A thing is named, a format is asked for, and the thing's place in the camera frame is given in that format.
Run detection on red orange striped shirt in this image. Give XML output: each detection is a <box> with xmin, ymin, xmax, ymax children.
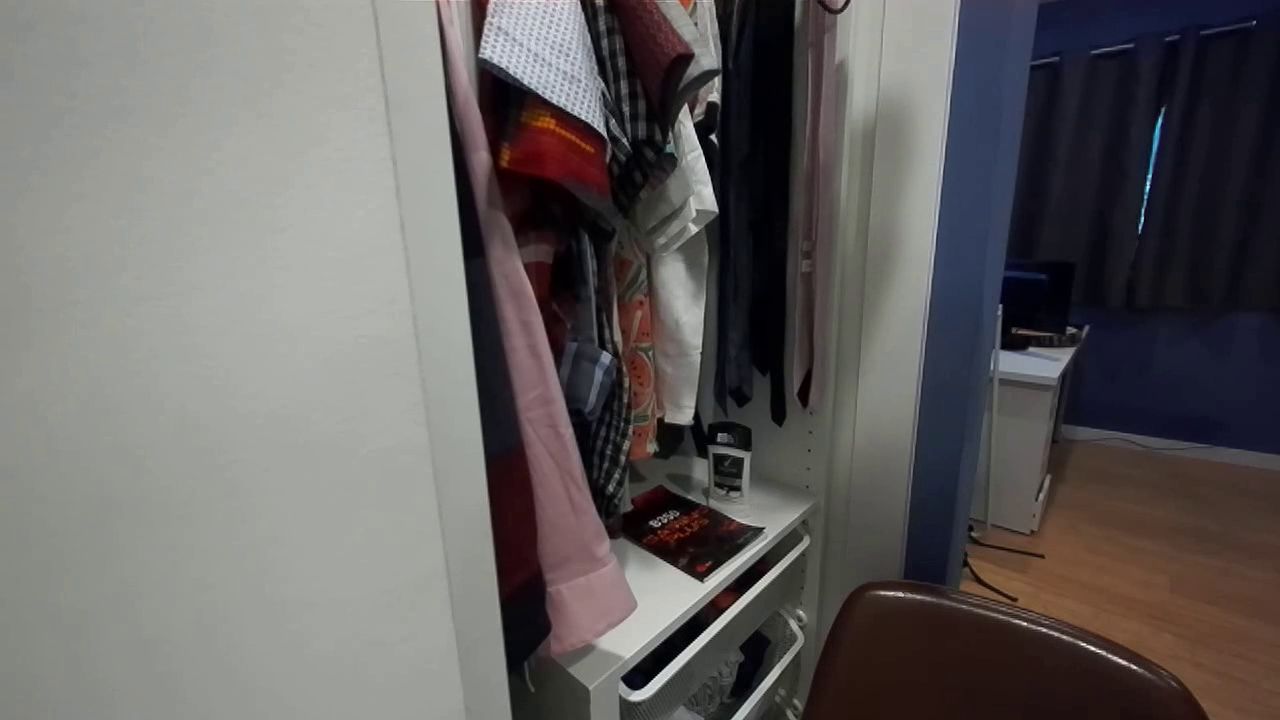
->
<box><xmin>491</xmin><ymin>91</ymin><xmax>617</xmax><ymax>202</ymax></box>

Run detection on maroon shirt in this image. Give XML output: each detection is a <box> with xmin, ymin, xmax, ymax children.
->
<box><xmin>614</xmin><ymin>0</ymin><xmax>699</xmax><ymax>110</ymax></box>

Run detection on small black white box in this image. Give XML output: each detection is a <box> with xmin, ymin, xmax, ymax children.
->
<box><xmin>699</xmin><ymin>414</ymin><xmax>759</xmax><ymax>504</ymax></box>

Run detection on narrow light pink garment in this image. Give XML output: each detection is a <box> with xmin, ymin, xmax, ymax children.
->
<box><xmin>783</xmin><ymin>0</ymin><xmax>843</xmax><ymax>411</ymax></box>

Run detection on white dotted shirt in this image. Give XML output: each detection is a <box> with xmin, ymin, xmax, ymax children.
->
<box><xmin>471</xmin><ymin>0</ymin><xmax>614</xmax><ymax>135</ymax></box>

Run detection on white desk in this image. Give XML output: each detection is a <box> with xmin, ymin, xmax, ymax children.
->
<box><xmin>973</xmin><ymin>324</ymin><xmax>1091</xmax><ymax>537</ymax></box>

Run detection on large pink shirt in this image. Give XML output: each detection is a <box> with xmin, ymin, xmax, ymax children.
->
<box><xmin>437</xmin><ymin>0</ymin><xmax>639</xmax><ymax>659</ymax></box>

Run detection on brown leather chair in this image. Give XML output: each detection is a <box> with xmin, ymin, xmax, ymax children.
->
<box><xmin>795</xmin><ymin>574</ymin><xmax>1211</xmax><ymax>720</ymax></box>

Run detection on dark hanging garments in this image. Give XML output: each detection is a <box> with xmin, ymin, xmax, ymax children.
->
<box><xmin>716</xmin><ymin>0</ymin><xmax>799</xmax><ymax>428</ymax></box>

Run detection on white drawer unit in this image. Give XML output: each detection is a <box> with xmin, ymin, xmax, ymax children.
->
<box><xmin>512</xmin><ymin>456</ymin><xmax>822</xmax><ymax>720</ymax></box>

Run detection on black white plaid shirt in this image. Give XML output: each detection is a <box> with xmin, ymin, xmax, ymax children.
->
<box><xmin>557</xmin><ymin>0</ymin><xmax>675</xmax><ymax>510</ymax></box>

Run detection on dark monitor on desk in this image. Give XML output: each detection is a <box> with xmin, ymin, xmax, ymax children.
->
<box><xmin>999</xmin><ymin>256</ymin><xmax>1081</xmax><ymax>352</ymax></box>

